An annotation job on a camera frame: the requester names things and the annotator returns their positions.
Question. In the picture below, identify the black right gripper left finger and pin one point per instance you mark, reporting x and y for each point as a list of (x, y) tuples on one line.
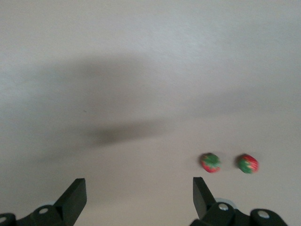
[(73, 200)]

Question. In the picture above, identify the brown table mat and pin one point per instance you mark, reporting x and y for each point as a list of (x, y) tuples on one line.
[(141, 70)]

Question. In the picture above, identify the red green strawberry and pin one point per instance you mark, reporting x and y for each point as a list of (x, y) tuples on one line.
[(210, 163), (248, 163)]

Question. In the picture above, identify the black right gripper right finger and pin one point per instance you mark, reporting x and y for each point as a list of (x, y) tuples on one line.
[(202, 202)]

